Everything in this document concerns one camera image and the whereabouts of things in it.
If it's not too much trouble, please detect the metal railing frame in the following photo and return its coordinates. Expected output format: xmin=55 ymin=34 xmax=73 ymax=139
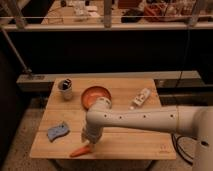
xmin=0 ymin=0 xmax=213 ymax=31

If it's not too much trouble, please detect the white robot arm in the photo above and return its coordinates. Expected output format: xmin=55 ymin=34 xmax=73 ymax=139
xmin=81 ymin=97 xmax=213 ymax=171

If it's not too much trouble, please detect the blue sponge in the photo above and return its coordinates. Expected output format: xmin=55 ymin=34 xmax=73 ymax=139
xmin=47 ymin=122 xmax=70 ymax=142

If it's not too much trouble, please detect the black cable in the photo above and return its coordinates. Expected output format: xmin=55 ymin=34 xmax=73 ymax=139
xmin=164 ymin=99 xmax=201 ymax=166

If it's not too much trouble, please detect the orange pepper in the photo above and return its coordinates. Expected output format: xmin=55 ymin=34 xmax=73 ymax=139
xmin=70 ymin=146 xmax=91 ymax=157

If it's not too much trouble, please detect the orange ceramic bowl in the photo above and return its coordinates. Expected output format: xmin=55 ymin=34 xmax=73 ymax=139
xmin=81 ymin=86 xmax=111 ymax=110

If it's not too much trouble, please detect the grey metal beam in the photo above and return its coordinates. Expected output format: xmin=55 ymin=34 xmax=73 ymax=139
xmin=16 ymin=70 xmax=203 ymax=92

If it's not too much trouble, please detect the white cup with items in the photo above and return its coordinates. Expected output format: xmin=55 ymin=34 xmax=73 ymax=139
xmin=58 ymin=79 xmax=72 ymax=100

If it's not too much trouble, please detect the white plastic bottle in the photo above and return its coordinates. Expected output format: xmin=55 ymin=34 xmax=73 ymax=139
xmin=130 ymin=88 xmax=151 ymax=110

